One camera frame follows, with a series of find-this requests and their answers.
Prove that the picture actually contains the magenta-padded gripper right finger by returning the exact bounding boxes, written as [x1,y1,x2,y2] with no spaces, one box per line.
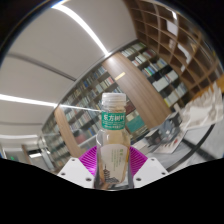
[126,146,169,190]

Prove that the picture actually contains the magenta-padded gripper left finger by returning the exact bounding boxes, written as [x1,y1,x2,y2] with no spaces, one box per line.
[57,145,99,190]

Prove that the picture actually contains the clear green-labelled drink bottle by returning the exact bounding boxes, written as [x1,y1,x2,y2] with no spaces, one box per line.
[95,92,132,190]

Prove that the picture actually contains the small flat white model board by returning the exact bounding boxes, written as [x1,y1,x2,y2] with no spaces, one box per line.
[152,132,188,155]

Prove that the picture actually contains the glass-fronted book shelf unit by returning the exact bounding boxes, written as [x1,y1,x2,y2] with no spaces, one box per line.
[40,115,72,168]

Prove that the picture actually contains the dark grey building model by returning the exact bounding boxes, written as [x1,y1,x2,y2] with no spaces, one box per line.
[155,112,184,143]

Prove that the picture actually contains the large white terraced site model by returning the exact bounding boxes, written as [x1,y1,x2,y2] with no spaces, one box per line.
[180,82,224,132]

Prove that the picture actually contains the narrow book-filled shelf unit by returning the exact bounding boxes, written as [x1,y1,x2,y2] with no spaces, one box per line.
[119,41,195,108]

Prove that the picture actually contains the wooden cubby shelf unit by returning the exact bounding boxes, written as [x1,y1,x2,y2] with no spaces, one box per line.
[124,0,224,98]

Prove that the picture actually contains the ceiling strip lights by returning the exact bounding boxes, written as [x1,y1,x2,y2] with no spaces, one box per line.
[0,2,111,159]

